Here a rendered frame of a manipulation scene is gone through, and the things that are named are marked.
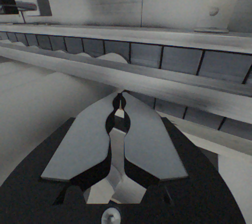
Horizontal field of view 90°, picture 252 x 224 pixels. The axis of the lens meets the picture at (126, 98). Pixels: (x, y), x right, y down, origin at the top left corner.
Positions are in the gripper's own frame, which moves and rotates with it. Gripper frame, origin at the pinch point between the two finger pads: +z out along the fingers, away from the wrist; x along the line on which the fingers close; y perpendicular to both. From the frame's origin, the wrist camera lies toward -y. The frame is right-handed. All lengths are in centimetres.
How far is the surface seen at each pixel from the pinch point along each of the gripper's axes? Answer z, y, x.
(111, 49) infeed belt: 7.0, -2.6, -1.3
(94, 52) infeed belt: 8.4, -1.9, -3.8
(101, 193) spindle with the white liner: 1.8, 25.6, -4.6
